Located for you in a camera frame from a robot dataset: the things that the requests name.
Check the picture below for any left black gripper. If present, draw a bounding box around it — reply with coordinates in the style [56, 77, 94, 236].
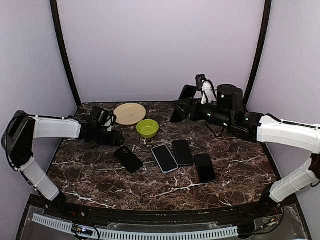
[93, 126, 125, 147]

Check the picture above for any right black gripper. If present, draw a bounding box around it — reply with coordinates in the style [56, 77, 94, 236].
[173, 97, 233, 130]

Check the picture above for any black phone case bottom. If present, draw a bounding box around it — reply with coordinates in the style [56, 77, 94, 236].
[113, 146, 143, 174]

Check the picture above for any lavender phone case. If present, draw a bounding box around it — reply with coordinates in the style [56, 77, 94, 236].
[151, 144, 179, 174]

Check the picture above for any black phone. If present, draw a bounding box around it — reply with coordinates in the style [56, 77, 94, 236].
[194, 153, 217, 184]

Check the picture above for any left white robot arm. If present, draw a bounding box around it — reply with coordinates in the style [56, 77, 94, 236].
[1, 109, 125, 218]

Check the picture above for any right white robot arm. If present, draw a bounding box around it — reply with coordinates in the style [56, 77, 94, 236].
[173, 83, 320, 217]

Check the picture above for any beige round plate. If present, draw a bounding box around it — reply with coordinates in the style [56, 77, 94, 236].
[114, 103, 147, 126]

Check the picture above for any green plastic bowl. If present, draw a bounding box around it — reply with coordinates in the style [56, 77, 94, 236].
[136, 119, 160, 139]

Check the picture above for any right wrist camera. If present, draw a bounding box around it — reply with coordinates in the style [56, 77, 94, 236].
[195, 74, 217, 105]

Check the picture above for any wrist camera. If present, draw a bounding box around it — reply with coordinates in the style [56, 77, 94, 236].
[86, 106, 117, 132]
[195, 74, 217, 105]

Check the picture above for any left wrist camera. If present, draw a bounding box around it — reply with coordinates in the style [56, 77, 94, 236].
[86, 106, 117, 132]

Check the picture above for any white slotted cable duct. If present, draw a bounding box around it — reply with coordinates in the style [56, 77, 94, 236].
[31, 213, 239, 240]

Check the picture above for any black front rail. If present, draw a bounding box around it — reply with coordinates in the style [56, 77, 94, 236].
[61, 203, 262, 225]

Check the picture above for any right black frame post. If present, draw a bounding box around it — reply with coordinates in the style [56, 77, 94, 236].
[243, 0, 272, 108]

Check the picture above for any black frame post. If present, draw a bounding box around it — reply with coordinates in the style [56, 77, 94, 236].
[49, 0, 82, 107]
[243, 0, 272, 108]

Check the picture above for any left black frame post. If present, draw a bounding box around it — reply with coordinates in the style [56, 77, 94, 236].
[49, 0, 82, 107]

